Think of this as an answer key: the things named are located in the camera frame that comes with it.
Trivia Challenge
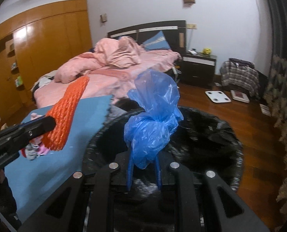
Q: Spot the orange foam net sleeve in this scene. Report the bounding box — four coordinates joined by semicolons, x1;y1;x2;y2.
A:
42;76;89;151

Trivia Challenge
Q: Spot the blue plastic bag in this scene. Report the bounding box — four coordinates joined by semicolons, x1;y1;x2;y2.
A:
124;69;183;169

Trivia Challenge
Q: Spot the black lined trash bin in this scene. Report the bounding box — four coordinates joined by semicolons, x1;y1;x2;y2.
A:
82;107;243;231

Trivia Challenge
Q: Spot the pink cloth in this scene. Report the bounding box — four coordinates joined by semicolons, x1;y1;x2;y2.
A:
21;113;51;161

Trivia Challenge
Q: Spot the blue table mat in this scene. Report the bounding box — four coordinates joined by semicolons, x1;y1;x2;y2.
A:
5;96;111;222

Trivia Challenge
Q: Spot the clothes pile on bed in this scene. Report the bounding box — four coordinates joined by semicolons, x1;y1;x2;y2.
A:
31;70;57;92

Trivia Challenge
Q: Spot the bed with pink sheet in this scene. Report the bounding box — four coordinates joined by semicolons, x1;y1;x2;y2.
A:
34;50;181;108

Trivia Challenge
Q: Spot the wooden wardrobe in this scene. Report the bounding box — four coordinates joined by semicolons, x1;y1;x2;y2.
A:
0;0;93;120

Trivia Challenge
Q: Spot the white bathroom scale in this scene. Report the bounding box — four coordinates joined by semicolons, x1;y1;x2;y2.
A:
205;91;231;104

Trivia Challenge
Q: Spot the pink crumpled duvet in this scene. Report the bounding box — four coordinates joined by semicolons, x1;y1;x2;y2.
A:
54;36;145;83

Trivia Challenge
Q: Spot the black white nightstand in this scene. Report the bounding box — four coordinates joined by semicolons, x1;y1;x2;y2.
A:
180;54;217;89

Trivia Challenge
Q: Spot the blue pillow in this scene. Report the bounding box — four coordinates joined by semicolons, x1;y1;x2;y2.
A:
142;30;171;51

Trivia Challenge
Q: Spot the plaid shirt on chair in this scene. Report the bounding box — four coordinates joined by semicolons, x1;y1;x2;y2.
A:
219;60;259;97

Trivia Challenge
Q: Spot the yellow plush toy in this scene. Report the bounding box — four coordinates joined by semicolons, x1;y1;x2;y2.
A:
202;48;212;56

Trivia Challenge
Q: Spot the black headboard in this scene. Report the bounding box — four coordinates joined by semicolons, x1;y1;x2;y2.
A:
107;20;186;55

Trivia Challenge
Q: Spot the left wall lamp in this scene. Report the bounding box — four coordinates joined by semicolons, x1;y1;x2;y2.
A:
100;14;108;23

